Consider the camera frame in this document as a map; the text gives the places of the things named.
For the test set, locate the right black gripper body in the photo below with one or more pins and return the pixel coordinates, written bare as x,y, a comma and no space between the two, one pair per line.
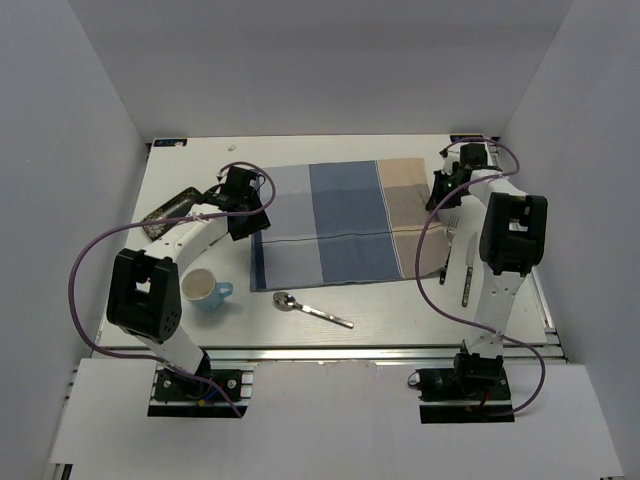
457,199

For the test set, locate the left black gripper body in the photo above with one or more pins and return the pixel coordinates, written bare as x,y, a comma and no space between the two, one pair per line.
252,201

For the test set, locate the metal fork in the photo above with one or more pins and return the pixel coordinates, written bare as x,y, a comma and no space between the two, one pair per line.
450,233

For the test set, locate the dark floral rectangular plate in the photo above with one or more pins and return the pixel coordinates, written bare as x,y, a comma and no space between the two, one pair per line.
178,206

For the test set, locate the light blue mug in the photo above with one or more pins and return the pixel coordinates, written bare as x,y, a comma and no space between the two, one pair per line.
201,288

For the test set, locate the blue beige checked placemat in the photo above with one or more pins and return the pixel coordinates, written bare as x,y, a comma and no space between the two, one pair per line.
354,222

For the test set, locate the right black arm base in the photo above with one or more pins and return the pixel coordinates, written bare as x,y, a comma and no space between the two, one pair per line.
475,390

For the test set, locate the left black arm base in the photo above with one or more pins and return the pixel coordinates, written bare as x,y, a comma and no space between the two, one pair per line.
176,397

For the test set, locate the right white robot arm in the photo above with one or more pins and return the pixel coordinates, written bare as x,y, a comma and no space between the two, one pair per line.
511,242

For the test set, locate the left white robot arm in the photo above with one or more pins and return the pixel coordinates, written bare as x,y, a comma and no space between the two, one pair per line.
145,298

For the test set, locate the right blue table label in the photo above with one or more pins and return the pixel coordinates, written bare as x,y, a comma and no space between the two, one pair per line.
465,137

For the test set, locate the blue table label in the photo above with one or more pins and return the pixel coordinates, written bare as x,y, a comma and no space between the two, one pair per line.
170,142
465,137

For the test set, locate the metal table knife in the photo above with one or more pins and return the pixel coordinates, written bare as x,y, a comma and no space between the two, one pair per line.
470,260

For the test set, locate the metal spoon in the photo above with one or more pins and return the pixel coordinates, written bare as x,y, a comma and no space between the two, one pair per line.
287,302

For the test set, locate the left blue table label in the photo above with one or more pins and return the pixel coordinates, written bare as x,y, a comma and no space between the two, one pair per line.
170,142

